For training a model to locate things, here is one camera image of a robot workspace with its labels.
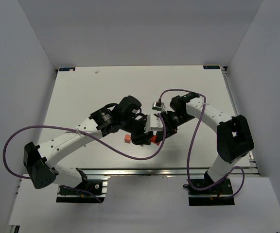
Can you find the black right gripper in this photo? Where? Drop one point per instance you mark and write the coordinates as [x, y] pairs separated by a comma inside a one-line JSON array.
[[165, 126]]

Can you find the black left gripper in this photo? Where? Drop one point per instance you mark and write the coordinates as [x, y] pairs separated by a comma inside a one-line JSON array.
[[138, 135]]

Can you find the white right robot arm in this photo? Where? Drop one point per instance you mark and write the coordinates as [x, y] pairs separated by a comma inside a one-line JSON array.
[[196, 105]]

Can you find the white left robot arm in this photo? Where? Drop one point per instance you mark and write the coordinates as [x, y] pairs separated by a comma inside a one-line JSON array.
[[41, 161]]

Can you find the salmon cube wood block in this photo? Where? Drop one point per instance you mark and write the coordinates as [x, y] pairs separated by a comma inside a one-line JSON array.
[[127, 138]]

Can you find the blue label right corner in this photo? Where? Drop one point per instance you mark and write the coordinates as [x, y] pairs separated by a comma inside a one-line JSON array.
[[211, 67]]

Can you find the blue label corner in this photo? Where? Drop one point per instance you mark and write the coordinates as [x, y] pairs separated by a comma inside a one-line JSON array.
[[66, 69], [211, 67]]

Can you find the blue label left corner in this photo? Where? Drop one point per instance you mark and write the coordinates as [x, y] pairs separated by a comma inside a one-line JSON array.
[[66, 69]]

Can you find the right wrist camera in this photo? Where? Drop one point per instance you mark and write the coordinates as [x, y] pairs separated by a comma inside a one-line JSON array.
[[158, 106]]

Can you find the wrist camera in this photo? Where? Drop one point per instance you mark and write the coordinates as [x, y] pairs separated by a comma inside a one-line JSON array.
[[158, 106], [153, 123]]

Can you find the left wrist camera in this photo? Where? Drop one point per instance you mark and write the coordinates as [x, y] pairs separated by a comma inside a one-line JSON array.
[[153, 123]]

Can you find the aluminium table edge rail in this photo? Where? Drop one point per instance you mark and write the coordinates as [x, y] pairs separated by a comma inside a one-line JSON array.
[[179, 171]]

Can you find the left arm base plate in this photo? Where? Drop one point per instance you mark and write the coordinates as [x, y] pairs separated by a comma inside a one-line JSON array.
[[93, 192]]

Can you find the right side aluminium rail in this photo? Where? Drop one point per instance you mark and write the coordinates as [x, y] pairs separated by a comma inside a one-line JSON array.
[[234, 141]]

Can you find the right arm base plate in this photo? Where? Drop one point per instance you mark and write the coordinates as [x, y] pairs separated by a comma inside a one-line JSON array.
[[216, 196]]

